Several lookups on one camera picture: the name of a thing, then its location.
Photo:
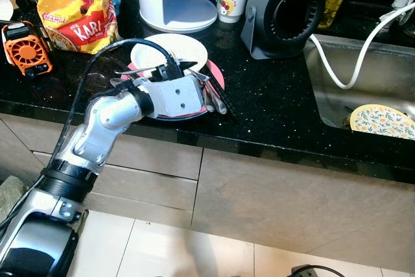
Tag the yellow floral plate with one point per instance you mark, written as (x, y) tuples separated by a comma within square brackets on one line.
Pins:
[(382, 121)]

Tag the orange black handheld fan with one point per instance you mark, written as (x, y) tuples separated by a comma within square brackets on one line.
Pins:
[(26, 53)]

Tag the dark chopstick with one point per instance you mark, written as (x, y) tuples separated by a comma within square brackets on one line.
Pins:
[(224, 102)]

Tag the yellow red snack bag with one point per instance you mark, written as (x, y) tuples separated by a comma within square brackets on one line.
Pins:
[(78, 24)]

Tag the white bowl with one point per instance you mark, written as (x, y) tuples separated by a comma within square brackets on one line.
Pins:
[(5, 8)]

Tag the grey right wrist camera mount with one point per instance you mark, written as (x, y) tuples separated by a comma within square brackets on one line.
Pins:
[(300, 272)]

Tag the white cartoon print cup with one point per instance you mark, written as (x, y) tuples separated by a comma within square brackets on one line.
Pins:
[(232, 4)]

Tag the pink round plate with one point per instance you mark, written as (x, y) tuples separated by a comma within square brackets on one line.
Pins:
[(218, 76)]

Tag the small silver spoon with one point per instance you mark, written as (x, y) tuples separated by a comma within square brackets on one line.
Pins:
[(214, 92)]

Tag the black round blower fan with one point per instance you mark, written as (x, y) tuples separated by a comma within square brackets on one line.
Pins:
[(259, 24)]

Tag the large silver spoon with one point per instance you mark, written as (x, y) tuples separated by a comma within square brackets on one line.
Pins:
[(130, 71)]

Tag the white round plate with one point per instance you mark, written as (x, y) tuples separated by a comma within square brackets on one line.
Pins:
[(181, 47)]

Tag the green floor cushion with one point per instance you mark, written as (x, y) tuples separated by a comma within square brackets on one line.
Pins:
[(10, 199)]

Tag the stainless steel sink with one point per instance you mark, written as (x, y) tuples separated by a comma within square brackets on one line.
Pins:
[(389, 76)]

